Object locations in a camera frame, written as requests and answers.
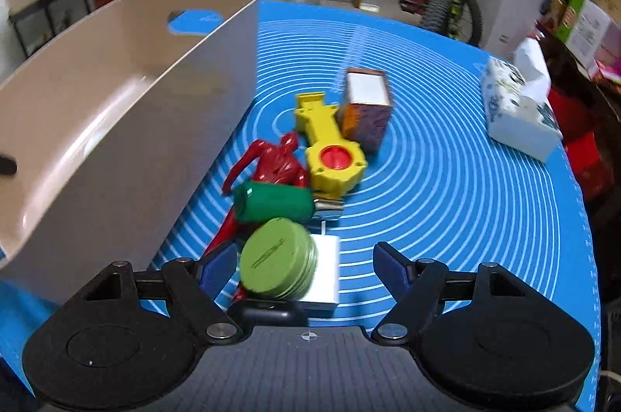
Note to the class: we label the yellow toy wrench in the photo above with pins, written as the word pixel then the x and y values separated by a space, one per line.
pixel 336 165

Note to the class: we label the red plastic figure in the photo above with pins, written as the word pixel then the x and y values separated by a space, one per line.
pixel 276 164

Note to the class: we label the green white carton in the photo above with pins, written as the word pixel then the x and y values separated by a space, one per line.
pixel 582 29

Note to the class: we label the white usb charger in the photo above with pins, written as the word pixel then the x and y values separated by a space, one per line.
pixel 323 294

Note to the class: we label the black metal shelf rack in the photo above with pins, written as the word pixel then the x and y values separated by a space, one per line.
pixel 55 23

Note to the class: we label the blue silicone mat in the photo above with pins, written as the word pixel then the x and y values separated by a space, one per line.
pixel 518 325

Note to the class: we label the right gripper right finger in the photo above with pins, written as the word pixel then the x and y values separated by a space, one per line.
pixel 416 288

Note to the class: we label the patterned square box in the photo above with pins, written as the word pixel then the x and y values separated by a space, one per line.
pixel 366 107

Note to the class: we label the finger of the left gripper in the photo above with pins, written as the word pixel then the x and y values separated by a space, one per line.
pixel 8 166

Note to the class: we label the floral tissue pack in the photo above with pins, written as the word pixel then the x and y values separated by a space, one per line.
pixel 515 97

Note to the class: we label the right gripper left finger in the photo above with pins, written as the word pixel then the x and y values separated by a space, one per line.
pixel 193 286

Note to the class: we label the green small bottle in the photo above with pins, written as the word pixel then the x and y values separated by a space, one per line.
pixel 256 202

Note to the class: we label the green round tin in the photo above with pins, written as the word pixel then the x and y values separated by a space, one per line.
pixel 278 260

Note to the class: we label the beige plastic storage bin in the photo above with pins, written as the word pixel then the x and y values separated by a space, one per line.
pixel 113 125

